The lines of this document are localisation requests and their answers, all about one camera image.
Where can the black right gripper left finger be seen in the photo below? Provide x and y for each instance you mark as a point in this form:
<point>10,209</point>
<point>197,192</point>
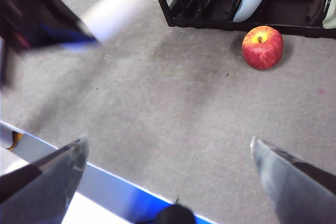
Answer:
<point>39,195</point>

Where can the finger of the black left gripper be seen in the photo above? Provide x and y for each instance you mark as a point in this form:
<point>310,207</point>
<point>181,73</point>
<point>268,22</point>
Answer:
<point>50,22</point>

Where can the green round plate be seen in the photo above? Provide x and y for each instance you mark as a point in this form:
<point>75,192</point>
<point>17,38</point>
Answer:
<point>331,14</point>

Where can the pale cream round plate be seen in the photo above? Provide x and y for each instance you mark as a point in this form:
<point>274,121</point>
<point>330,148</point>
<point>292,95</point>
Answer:
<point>118,9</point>

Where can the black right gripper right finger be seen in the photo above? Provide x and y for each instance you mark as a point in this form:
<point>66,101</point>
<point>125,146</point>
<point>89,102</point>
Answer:
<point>296,195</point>

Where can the black plate rack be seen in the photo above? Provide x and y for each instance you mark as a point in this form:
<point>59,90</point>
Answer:
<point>210,16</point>

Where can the red yellow apple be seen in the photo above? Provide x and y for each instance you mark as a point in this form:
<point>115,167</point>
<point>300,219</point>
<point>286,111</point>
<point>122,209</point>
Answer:
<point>262,48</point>

